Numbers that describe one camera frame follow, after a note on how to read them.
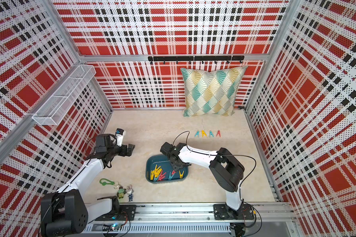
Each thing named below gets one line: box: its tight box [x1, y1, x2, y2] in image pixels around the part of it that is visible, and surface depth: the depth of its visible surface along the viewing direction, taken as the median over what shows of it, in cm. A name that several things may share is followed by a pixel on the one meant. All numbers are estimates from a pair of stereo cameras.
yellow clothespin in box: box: [150, 164, 163, 181], surface depth 87 cm
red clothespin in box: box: [157, 169, 167, 182], surface depth 86 cm
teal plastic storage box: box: [145, 154, 189, 185], surface depth 87 cm
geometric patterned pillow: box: [180, 65, 249, 118], surface depth 95 cm
